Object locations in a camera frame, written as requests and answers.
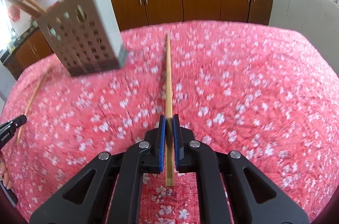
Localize person's left hand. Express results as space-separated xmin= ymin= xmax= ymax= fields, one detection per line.
xmin=0 ymin=152 xmax=13 ymax=189

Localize red floral tablecloth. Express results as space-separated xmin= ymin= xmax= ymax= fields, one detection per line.
xmin=1 ymin=21 xmax=338 ymax=221

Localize red hanging plastic bag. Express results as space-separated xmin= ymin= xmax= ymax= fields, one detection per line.
xmin=8 ymin=4 xmax=21 ymax=23

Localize perforated utensil holder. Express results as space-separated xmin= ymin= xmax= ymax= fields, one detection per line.
xmin=37 ymin=0 xmax=128 ymax=76

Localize lower wooden cabinets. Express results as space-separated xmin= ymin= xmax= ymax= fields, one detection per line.
xmin=3 ymin=0 xmax=273 ymax=77

